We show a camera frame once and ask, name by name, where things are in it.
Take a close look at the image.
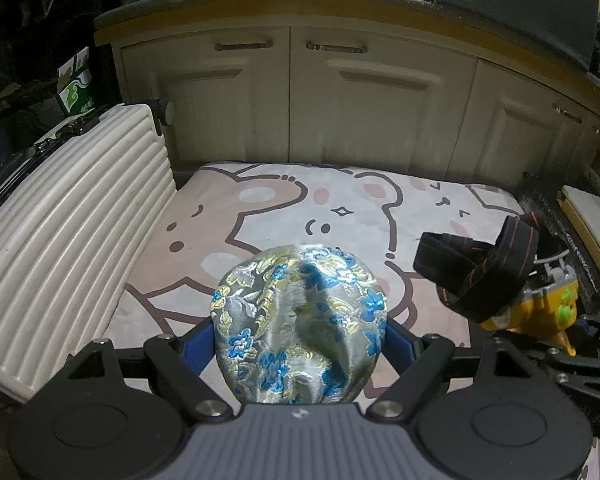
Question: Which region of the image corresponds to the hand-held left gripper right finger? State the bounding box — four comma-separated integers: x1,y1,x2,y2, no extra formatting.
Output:
367,317,551,421

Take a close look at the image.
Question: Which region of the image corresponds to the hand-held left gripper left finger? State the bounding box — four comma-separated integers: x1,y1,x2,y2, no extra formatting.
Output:
67,321,233,423

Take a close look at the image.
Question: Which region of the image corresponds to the yellow headlamp with black strap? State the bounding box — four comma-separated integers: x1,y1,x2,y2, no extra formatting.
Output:
412,212,581,356

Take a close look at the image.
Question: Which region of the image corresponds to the blue floral brocade pouch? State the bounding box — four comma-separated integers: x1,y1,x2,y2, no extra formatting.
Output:
210,242,388,406

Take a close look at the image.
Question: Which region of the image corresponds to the white flat box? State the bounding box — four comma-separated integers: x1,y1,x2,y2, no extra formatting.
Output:
562,185,600,283

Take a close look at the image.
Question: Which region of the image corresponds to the brown flat carton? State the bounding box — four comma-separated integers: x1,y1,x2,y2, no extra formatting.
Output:
555,190,600,291

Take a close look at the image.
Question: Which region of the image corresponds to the black wrapped bottle pack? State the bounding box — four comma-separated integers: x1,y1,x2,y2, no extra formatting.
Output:
522,172,600,311

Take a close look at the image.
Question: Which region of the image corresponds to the bear printed blanket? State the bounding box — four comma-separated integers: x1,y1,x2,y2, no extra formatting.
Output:
122,160,531,396

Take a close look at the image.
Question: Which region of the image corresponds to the white ribbed suitcase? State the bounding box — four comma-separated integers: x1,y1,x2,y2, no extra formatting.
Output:
0,99,177,405

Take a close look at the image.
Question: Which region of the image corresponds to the cream cabinet with countertop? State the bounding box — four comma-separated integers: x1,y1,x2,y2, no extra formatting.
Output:
94,0,600,196

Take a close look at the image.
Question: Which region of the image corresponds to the green and white box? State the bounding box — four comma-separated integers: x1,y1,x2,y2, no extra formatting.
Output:
56,46,95,115

